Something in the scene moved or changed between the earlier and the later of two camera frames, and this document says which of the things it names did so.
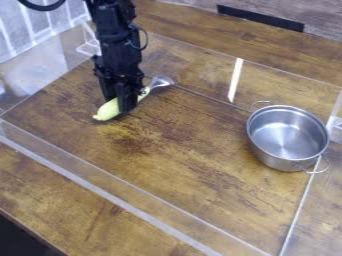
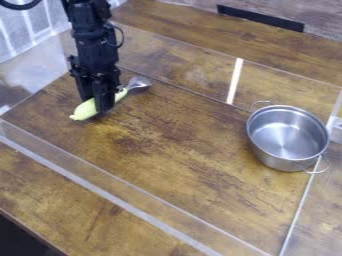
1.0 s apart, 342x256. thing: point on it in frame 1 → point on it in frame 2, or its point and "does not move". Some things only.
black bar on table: x=224 y=10 does not move
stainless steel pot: x=288 y=137 does not move
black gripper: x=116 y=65 → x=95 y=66
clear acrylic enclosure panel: x=172 y=220 does not move
